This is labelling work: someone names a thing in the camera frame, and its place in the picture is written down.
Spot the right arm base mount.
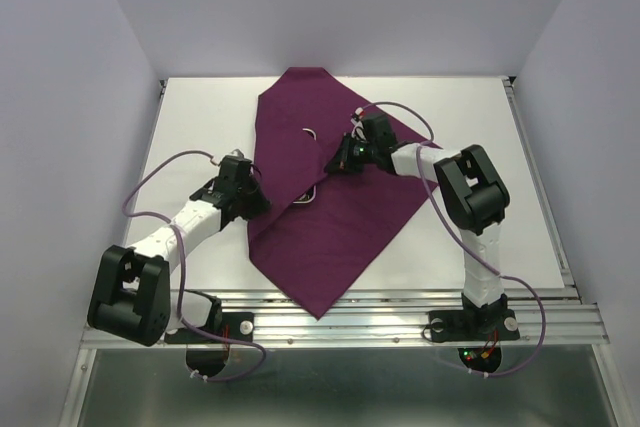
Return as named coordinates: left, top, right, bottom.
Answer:
left=421, top=310, right=521, bottom=377

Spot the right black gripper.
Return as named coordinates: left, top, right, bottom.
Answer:
left=322, top=132, right=377, bottom=174

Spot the stainless steel tray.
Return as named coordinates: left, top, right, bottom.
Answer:
left=293, top=128, right=317, bottom=205

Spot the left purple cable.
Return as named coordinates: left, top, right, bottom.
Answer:
left=122, top=149, right=267, bottom=382

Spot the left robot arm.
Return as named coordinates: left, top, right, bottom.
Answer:
left=87, top=153, right=270, bottom=346

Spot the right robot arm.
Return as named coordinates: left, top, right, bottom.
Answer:
left=325, top=109, right=510, bottom=337

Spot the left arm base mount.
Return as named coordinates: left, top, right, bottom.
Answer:
left=163, top=311, right=255, bottom=378

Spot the purple cable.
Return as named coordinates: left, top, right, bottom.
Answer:
left=122, top=149, right=267, bottom=382
left=352, top=100, right=546, bottom=378

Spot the purple cloth drape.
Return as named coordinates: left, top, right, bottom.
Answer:
left=247, top=67, right=427, bottom=319

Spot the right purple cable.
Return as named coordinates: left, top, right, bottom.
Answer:
left=352, top=100, right=546, bottom=378

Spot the aluminium rail frame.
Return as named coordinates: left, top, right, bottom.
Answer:
left=61, top=76, right=636, bottom=426

